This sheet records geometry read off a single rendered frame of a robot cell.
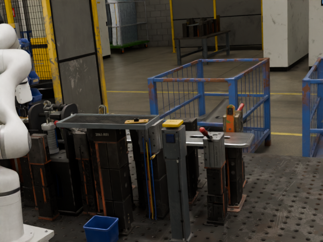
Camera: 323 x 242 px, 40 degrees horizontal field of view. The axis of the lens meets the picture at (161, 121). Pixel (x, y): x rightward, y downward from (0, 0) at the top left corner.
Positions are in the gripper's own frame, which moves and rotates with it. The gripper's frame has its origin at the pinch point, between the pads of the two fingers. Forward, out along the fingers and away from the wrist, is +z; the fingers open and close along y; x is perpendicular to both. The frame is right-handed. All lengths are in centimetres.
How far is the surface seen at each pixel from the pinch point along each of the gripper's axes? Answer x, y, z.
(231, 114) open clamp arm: -106, 7, 2
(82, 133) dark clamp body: -51, -29, 1
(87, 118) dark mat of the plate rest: -59, -37, -7
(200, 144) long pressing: -98, -15, 9
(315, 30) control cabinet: -119, 766, 27
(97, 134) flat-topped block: -66, -43, -3
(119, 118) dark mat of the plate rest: -73, -36, -7
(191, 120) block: -86, 10, 6
